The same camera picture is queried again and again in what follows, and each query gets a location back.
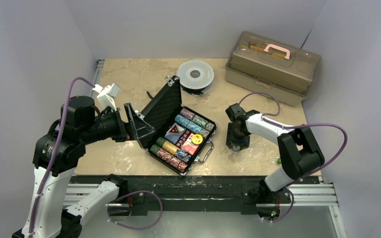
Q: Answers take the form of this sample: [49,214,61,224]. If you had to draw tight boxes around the yellow big blind button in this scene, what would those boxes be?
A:
[191,134,203,146]

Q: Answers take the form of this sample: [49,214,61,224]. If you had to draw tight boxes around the pink box handle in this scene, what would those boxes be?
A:
[263,44,291,60]

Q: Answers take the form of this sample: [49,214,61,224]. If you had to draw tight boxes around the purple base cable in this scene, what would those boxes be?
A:
[107,190,164,231]

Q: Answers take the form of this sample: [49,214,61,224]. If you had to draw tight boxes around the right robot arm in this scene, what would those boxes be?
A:
[225,104,325,202]

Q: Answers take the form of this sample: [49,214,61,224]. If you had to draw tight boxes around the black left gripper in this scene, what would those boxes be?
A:
[81,101,154,143]

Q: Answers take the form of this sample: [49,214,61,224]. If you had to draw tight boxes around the red triangular all-in marker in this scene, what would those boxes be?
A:
[169,123,186,135]

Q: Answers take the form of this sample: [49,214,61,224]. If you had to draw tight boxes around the red chip stack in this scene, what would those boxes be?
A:
[156,148,187,172]

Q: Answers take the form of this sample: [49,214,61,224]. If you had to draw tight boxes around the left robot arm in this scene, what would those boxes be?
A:
[13,96,155,238]

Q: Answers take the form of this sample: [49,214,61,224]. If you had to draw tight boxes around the red dice row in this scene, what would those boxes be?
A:
[176,129,191,147]

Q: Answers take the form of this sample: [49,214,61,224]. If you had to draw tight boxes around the yellow chip stack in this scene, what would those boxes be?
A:
[162,141,179,155]

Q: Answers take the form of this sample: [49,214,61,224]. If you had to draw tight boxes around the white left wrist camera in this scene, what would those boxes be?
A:
[93,83,121,112]

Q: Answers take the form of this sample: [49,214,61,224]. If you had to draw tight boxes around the purple chip stack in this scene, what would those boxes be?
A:
[180,108,195,120]

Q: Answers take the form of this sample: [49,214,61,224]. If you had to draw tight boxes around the blue playing card deck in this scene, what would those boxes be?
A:
[164,123,181,144]

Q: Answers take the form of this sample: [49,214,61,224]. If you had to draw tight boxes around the translucent brown storage box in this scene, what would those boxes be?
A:
[225,31,321,107]

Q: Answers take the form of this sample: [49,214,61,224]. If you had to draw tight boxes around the light blue chip stack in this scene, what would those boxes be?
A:
[175,115,202,134]

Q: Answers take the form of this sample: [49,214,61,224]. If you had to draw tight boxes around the red playing card deck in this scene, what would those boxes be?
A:
[181,133,202,155]

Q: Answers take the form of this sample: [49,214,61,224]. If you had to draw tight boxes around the black poker set case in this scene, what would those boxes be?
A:
[138,75,217,176]

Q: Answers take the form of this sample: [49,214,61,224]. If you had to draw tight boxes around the green chip stack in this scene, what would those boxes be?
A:
[191,115,215,138]

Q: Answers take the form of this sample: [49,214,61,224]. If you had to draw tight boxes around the white perforated cable spool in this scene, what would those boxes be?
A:
[176,60,214,96]

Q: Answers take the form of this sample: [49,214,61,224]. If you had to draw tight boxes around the dark blue chip stack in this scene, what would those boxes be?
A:
[174,148,191,163]

